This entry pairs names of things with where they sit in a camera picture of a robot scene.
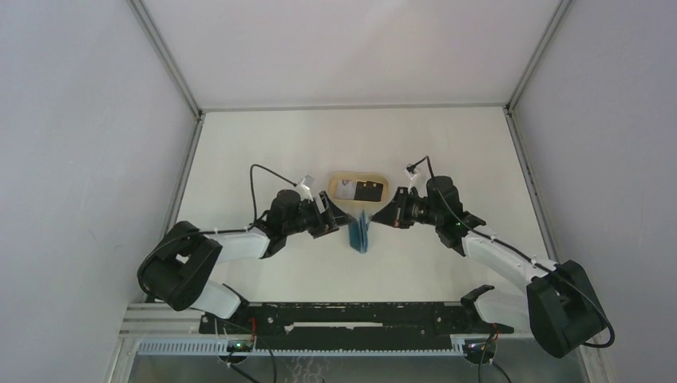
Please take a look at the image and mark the left black cable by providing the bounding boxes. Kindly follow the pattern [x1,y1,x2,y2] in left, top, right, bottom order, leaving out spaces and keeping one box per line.
[249,164,300,226]

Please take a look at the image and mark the blue card holder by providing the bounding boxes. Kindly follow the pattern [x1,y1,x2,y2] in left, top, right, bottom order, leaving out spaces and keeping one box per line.
[348,210,370,254]

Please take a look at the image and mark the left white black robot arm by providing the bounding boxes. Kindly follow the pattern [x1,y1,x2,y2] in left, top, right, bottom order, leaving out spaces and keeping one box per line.
[137,189,355,333]

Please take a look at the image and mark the black cable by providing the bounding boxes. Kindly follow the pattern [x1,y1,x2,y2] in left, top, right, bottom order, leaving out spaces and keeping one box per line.
[249,164,300,226]
[407,156,616,383]

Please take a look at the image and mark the white card in tray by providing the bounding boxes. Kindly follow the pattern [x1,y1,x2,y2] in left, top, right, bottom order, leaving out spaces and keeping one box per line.
[335,180,357,200]

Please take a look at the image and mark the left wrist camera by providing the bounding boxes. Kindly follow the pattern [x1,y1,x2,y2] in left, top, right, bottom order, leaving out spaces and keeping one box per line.
[295,175,315,200]

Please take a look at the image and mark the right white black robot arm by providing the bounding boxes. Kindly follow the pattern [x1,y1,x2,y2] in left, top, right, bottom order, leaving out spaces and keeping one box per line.
[370,176,616,358]

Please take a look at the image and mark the beige oval tray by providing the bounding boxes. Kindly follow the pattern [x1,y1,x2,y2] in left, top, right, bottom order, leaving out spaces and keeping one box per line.
[327,172,390,206]

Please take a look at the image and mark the black card in tray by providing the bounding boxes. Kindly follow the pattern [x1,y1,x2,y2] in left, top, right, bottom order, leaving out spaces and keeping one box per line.
[354,181,384,203]

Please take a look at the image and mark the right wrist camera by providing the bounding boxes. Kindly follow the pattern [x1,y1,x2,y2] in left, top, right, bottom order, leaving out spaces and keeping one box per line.
[405,164,420,191]

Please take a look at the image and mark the white toothed cable duct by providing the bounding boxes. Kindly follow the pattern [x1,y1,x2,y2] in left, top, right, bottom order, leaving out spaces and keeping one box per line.
[138,338,468,357]

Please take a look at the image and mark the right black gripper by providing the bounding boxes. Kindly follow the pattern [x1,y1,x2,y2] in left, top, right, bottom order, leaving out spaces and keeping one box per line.
[372,186,443,228]

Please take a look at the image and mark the black mounting base plate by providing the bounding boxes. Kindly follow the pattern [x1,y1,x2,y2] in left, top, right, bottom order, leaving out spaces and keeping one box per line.
[199,302,514,352]

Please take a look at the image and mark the right black cable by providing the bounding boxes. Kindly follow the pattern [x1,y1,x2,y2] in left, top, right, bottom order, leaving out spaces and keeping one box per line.
[407,156,616,383]

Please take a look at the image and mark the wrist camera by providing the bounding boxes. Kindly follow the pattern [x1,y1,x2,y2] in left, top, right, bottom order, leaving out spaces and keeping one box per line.
[405,164,420,191]
[295,175,315,200]

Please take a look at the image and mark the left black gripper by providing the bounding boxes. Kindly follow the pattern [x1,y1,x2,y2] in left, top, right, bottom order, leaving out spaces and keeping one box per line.
[283,191,353,239]

